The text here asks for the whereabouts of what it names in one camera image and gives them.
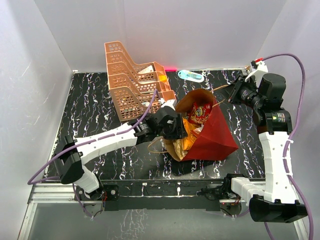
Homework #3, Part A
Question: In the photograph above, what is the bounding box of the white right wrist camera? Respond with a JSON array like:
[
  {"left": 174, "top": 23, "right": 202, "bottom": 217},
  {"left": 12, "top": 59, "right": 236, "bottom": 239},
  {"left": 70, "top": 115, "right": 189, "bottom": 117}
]
[{"left": 244, "top": 57, "right": 268, "bottom": 83}]

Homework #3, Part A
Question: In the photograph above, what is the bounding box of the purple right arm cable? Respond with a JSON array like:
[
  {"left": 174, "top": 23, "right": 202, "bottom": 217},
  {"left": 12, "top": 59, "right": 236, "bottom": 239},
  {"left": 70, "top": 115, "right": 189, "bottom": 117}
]
[{"left": 262, "top": 53, "right": 315, "bottom": 240}]

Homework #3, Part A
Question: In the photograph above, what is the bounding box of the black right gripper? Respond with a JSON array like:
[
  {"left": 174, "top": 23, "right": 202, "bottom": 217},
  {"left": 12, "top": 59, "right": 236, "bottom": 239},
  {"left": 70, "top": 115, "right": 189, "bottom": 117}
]
[{"left": 218, "top": 74, "right": 264, "bottom": 110}]

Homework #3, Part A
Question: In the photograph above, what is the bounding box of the gold chips bag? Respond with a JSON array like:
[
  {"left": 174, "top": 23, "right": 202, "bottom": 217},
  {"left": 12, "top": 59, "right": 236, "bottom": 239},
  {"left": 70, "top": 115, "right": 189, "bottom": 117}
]
[{"left": 173, "top": 138, "right": 190, "bottom": 161}]

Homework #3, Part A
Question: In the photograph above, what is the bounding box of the blue white blister pack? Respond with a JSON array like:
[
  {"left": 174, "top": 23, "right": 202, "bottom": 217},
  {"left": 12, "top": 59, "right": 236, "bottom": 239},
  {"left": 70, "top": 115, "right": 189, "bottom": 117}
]
[{"left": 178, "top": 70, "right": 204, "bottom": 83}]

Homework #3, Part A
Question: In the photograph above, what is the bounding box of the orange yellow block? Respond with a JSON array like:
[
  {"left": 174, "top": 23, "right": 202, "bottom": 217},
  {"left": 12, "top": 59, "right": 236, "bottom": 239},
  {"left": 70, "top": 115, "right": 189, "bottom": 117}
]
[{"left": 158, "top": 75, "right": 167, "bottom": 83}]

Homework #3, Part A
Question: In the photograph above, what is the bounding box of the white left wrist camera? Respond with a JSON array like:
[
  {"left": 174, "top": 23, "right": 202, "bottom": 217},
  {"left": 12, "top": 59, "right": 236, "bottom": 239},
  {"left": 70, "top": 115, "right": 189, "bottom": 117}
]
[{"left": 161, "top": 99, "right": 177, "bottom": 111}]

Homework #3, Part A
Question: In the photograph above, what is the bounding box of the black aluminium front rail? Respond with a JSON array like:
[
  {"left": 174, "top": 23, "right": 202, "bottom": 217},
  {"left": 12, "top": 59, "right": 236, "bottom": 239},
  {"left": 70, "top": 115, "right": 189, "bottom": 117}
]
[{"left": 29, "top": 178, "right": 297, "bottom": 218}]

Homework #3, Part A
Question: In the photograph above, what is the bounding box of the pink plastic tiered organizer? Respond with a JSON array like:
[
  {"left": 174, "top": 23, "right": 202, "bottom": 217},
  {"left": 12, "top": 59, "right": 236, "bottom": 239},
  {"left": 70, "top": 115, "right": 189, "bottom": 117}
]
[{"left": 104, "top": 41, "right": 176, "bottom": 122}]

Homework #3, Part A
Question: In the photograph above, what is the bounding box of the orange honey dijon chips bag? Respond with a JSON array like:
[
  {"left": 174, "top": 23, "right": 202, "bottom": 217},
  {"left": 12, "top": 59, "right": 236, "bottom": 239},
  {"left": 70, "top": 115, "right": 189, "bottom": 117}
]
[{"left": 182, "top": 118, "right": 204, "bottom": 151}]

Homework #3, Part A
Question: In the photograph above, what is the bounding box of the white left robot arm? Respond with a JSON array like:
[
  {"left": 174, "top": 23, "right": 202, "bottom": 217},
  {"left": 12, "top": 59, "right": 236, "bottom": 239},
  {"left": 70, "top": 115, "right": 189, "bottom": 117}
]
[{"left": 53, "top": 106, "right": 187, "bottom": 200}]

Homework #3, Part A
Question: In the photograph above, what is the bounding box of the red brown paper bag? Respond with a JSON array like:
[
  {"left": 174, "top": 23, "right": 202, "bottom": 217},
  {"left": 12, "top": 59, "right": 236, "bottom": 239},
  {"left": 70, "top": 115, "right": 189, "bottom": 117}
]
[{"left": 163, "top": 88, "right": 239, "bottom": 162}]

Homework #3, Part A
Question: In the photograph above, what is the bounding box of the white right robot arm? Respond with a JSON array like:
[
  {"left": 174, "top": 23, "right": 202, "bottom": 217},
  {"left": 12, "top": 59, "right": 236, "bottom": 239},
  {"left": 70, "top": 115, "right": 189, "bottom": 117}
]
[{"left": 222, "top": 73, "right": 308, "bottom": 223}]

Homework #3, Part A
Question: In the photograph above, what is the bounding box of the red peanut snack packet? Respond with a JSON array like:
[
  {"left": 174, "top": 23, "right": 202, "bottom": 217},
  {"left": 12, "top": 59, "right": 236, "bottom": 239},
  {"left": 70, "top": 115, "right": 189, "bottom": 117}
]
[{"left": 188, "top": 102, "right": 213, "bottom": 125}]

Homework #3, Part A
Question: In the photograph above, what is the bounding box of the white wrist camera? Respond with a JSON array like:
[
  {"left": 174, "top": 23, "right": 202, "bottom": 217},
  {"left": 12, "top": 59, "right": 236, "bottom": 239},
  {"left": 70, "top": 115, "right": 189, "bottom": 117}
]
[
  {"left": 244, "top": 57, "right": 268, "bottom": 83},
  {"left": 161, "top": 99, "right": 177, "bottom": 111}
]

